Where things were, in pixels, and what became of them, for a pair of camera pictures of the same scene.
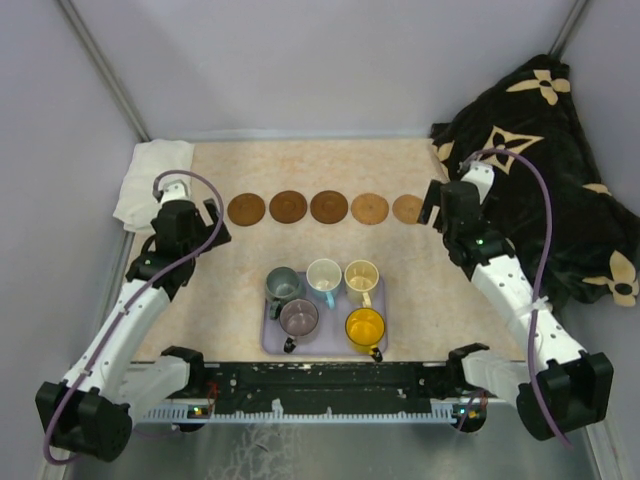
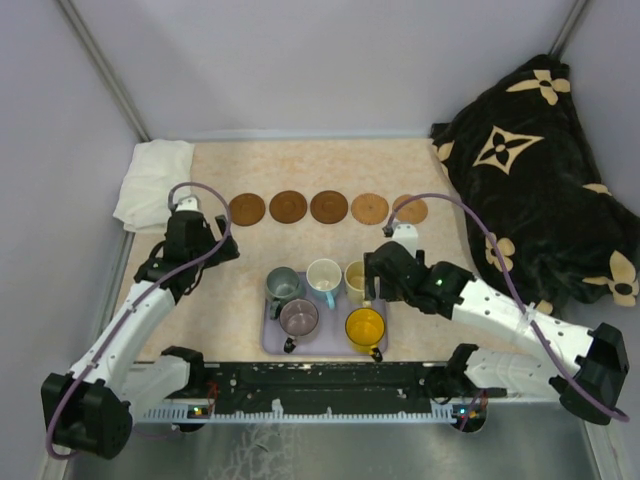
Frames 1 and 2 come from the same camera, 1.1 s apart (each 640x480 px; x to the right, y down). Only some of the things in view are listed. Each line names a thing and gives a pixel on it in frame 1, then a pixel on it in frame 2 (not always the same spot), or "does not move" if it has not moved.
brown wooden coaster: (288, 206) does not move
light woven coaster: (406, 207) does not move
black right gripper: (432, 199) → (370, 284)
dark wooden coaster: (246, 209) does not move
